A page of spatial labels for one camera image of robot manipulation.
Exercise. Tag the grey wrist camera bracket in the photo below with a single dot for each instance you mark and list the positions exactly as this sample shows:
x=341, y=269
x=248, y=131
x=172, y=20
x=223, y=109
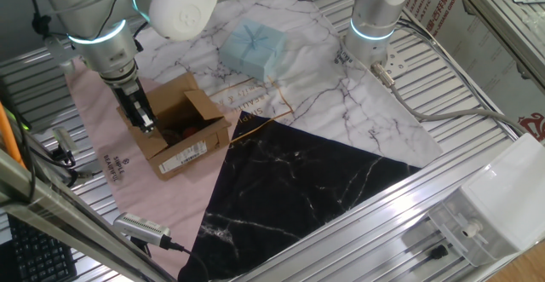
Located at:
x=59, y=54

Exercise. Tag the silver depth camera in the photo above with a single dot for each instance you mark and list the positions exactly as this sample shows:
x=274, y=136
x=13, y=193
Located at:
x=140, y=228

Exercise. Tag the printed cardboard panel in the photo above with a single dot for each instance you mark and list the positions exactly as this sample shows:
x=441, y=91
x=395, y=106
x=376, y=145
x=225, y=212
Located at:
x=481, y=52

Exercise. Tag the white plastic enclosure box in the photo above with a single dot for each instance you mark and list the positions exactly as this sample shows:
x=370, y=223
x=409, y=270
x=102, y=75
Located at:
x=502, y=201

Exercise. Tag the marble pattern tablecloth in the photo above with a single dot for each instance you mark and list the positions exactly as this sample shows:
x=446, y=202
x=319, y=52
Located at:
x=323, y=103

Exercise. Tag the orange pole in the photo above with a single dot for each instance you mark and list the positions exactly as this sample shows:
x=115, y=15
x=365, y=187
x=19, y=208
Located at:
x=6, y=133

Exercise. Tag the black table plug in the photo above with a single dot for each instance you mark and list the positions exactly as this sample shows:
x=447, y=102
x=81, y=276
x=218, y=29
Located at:
x=438, y=252

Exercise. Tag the light blue gift box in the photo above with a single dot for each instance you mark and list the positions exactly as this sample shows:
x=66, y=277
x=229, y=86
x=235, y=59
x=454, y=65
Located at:
x=255, y=52

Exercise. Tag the black keyboard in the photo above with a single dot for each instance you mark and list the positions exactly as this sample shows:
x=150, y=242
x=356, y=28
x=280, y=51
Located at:
x=38, y=256

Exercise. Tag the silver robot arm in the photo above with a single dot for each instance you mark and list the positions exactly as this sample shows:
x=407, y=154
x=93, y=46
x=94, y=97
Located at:
x=102, y=18

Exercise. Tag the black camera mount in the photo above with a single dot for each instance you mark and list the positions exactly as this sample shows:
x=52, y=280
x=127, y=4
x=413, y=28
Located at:
x=64, y=156

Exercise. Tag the small orange basketball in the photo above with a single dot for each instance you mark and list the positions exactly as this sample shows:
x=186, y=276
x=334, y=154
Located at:
x=190, y=132

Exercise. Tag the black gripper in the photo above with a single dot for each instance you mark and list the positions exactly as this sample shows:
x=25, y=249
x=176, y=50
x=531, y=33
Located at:
x=130, y=101

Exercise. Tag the small silver camera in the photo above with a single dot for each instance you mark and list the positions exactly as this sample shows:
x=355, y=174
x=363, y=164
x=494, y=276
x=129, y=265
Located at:
x=64, y=139

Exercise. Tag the brown cardboard box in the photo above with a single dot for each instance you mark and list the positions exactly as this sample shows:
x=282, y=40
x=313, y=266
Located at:
x=174, y=103

